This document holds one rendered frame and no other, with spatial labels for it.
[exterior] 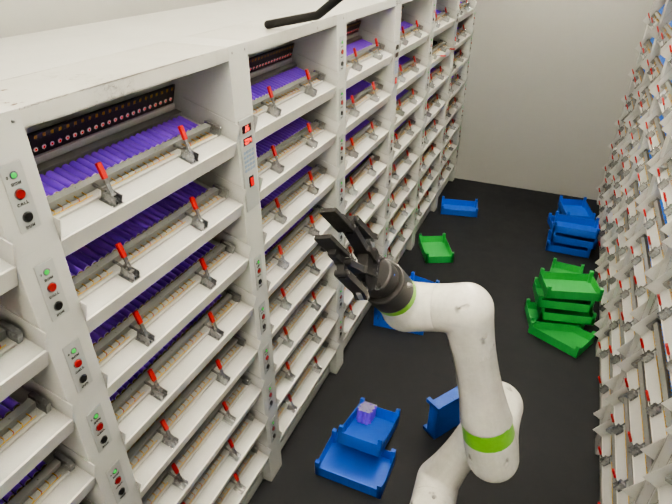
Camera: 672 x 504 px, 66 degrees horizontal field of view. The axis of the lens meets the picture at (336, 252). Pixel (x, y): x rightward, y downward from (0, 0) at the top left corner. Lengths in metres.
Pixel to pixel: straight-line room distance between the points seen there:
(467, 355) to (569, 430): 1.75
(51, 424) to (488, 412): 0.92
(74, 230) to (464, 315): 0.77
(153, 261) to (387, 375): 1.79
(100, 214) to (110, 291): 0.19
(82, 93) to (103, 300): 0.43
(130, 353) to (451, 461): 0.93
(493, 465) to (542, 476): 1.30
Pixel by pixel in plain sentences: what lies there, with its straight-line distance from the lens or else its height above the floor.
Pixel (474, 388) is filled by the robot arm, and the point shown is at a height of 1.18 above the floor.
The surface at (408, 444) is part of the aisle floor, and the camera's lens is 2.57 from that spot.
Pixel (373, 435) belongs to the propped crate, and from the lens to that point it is 2.52.
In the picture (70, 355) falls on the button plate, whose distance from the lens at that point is 1.20.
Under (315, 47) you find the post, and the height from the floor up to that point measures 1.64.
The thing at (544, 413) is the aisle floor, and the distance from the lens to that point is 2.86.
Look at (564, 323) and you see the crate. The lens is 3.40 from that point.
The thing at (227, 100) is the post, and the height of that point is 1.62.
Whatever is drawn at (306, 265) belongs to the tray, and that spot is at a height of 0.78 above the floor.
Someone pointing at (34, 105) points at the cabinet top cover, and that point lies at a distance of 1.04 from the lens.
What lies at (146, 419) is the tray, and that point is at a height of 0.93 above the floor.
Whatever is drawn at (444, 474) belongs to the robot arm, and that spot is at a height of 0.65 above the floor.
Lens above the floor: 1.99
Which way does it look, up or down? 31 degrees down
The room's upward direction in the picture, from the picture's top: straight up
